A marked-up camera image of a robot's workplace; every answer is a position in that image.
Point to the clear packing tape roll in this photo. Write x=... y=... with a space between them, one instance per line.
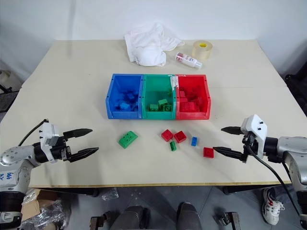
x=202 y=50

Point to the dark metal floor bracket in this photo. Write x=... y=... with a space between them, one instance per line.
x=99 y=220
x=227 y=219

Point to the green plastic storage bin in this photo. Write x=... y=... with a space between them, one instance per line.
x=158 y=100

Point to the crumpled white cloth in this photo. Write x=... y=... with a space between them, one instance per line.
x=148 y=45

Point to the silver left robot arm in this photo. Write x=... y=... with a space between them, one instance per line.
x=13 y=155

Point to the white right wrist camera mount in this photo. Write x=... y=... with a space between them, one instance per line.
x=255 y=129

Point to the small clear plastic wrapper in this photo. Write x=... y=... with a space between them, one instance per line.
x=109 y=195

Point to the small blue toy brick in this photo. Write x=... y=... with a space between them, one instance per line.
x=195 y=141

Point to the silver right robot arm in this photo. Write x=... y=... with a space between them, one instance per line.
x=291 y=147

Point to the red square toy brick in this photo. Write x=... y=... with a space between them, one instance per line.
x=208 y=152
x=167 y=135
x=180 y=136

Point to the large red toy brick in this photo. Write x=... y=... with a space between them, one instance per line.
x=189 y=107

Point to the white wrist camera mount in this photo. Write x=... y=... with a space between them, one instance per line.
x=255 y=129
x=49 y=134

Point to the small green toy brick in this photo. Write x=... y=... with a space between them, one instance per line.
x=173 y=146

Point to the clear crumpled plastic bag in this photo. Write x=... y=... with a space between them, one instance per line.
x=45 y=218

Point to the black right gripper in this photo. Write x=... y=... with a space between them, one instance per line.
x=249 y=143

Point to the small clear spray bottle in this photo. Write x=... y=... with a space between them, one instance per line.
x=188 y=59

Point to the dark rounded shape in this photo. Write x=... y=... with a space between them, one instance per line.
x=134 y=218
x=189 y=216

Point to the large green curved brick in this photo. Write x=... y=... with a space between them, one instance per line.
x=127 y=139

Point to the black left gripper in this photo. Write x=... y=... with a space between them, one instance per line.
x=61 y=149

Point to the white and red sneaker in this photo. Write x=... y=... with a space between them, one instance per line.
x=271 y=206

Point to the brown cardboard box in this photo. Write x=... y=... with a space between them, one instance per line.
x=33 y=203

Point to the blue plastic storage bin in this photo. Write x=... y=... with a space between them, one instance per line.
x=124 y=100

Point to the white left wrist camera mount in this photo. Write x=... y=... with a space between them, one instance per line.
x=49 y=134

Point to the red plastic storage bin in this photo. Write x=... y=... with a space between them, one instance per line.
x=193 y=100

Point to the black chair base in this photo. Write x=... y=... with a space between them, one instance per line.
x=296 y=88

